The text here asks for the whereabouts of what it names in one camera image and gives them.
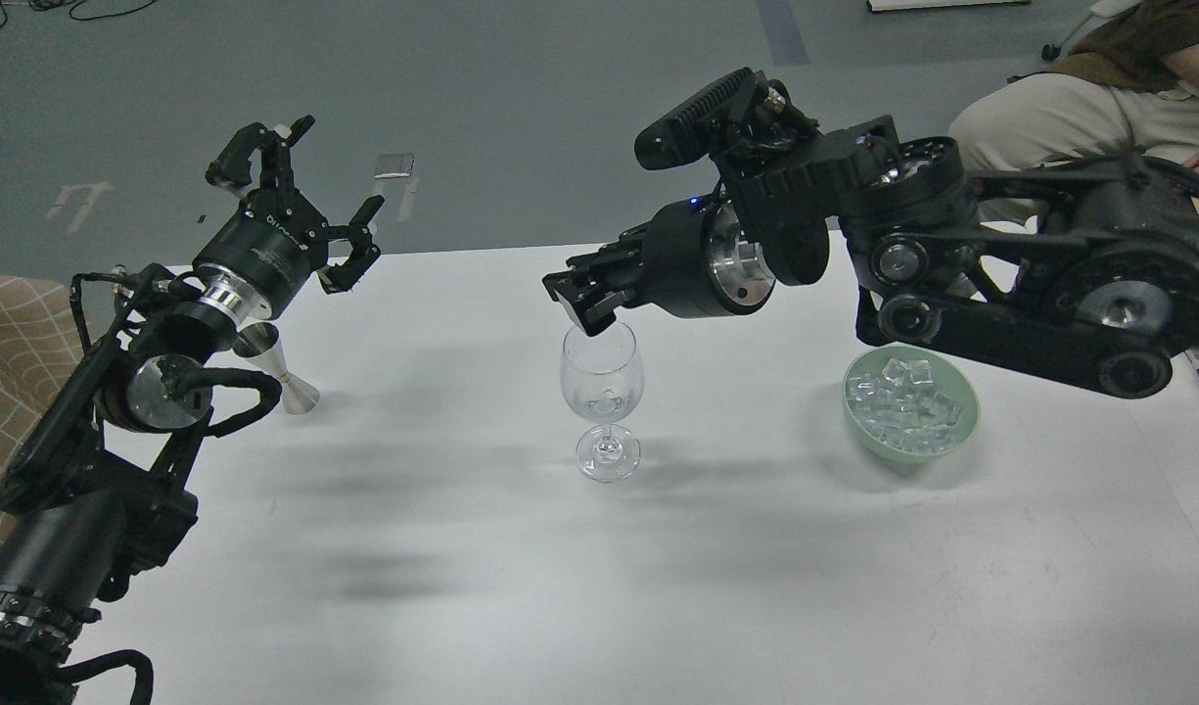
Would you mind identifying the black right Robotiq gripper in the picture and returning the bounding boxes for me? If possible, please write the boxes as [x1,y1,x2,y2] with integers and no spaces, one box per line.
[542,198,775,338]

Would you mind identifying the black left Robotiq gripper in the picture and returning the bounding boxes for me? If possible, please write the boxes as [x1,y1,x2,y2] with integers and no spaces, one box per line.
[192,116,385,323]

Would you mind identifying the steel cocktail jigger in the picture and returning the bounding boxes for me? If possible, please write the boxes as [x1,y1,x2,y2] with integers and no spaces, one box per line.
[233,321,320,415]

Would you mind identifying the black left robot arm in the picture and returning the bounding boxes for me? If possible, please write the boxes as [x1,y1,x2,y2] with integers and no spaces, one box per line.
[0,116,385,704]

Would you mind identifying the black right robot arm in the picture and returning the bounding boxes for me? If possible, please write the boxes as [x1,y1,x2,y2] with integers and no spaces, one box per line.
[542,68,1199,399]

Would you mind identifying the clear wine glass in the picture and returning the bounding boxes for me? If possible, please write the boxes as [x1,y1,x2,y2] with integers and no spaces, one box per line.
[560,323,647,486]

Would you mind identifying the green bowl of ice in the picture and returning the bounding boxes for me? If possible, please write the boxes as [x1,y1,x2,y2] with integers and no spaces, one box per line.
[840,345,981,465]

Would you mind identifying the metal floor plate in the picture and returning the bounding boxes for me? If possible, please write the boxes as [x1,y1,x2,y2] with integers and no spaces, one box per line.
[374,153,415,180]

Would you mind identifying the beige checkered cloth chair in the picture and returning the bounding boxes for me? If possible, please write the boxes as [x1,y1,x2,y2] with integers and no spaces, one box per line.
[0,275,82,547]

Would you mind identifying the office chair with wheels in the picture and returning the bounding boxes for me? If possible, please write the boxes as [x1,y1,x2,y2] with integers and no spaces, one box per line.
[1040,1,1127,64]

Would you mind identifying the seated person in beige trousers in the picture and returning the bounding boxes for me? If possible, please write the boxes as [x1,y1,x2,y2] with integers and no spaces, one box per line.
[948,1,1199,170]

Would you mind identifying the black cable on floor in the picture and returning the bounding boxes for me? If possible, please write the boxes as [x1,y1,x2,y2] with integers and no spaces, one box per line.
[0,0,159,42]

